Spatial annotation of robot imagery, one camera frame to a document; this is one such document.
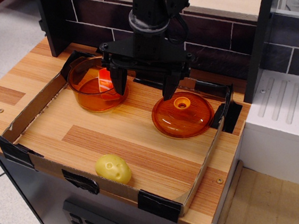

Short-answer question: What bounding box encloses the orange transparent pot lid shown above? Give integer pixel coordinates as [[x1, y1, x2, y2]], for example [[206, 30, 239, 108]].
[[152, 92, 214, 139]]

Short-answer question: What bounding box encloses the dark grey left post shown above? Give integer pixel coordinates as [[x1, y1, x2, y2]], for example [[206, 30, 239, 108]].
[[36, 0, 71, 57]]

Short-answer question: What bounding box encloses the orange transparent plastic pot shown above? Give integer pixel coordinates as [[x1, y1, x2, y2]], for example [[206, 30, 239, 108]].
[[67, 56, 129, 112]]

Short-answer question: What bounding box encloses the orange salmon sushi toy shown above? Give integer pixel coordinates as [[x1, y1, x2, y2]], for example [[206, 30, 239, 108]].
[[98, 68, 121, 101]]

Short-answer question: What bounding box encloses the white ribbed drainer block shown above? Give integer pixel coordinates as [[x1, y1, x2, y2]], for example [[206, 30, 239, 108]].
[[239, 70, 299, 184]]

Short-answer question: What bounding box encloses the dark grey post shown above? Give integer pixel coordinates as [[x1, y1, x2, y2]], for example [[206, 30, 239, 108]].
[[244, 0, 278, 104], [36, 0, 71, 57]]

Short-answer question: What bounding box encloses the cardboard fence with black tape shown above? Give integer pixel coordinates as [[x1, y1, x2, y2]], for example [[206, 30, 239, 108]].
[[0, 76, 246, 224]]

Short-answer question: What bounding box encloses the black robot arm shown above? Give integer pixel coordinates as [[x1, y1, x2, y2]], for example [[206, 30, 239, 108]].
[[99, 0, 195, 100]]

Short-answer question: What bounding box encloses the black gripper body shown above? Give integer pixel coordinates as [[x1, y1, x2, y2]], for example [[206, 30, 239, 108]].
[[99, 33, 195, 74]]

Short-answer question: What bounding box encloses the dark grey right post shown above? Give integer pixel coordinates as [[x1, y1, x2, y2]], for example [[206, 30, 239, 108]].
[[244, 0, 278, 104]]

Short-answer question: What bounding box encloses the yellow toy potato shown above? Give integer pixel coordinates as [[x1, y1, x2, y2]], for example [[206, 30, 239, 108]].
[[95, 154, 132, 184]]

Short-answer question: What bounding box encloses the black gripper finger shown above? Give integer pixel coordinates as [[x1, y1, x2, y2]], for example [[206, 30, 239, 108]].
[[110, 67, 127, 96], [162, 71, 184, 101]]

